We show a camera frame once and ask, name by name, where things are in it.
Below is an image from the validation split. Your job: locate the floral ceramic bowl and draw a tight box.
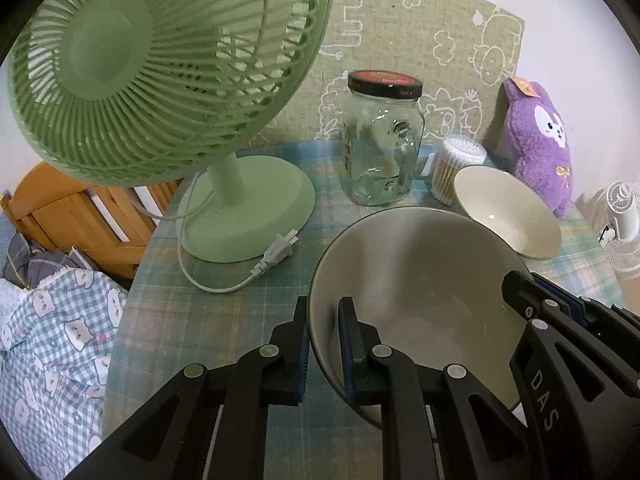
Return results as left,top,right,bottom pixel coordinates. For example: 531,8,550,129
454,166,562,260
308,206,528,408

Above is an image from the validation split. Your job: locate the purple plush toy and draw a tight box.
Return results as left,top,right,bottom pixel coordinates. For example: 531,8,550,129
503,76,574,218

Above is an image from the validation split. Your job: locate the white standing fan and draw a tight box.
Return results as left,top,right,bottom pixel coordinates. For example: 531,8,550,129
591,181,640,280

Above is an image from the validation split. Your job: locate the green desk fan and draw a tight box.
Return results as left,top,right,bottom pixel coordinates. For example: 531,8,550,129
8,0,332,263

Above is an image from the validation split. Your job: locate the grey checked cloth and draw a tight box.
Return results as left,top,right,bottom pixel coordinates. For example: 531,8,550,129
0,211,101,289

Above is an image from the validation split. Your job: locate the orange wooden chair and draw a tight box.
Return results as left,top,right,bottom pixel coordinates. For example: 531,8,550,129
1,162,155,280

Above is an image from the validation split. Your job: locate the blue checked bear bedding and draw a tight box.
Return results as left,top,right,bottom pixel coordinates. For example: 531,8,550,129
1,269,127,479

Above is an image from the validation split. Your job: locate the glass jar with black lid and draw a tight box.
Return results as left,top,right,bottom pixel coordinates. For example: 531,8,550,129
341,70,424,206

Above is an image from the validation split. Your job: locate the white fan plug cord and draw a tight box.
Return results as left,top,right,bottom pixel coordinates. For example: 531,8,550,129
124,179,301,295

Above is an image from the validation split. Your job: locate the cotton swab container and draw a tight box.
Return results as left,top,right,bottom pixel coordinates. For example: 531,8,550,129
432,134,487,206

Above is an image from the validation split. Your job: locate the green cartoon wall mat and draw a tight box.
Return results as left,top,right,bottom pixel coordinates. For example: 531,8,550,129
248,0,525,151

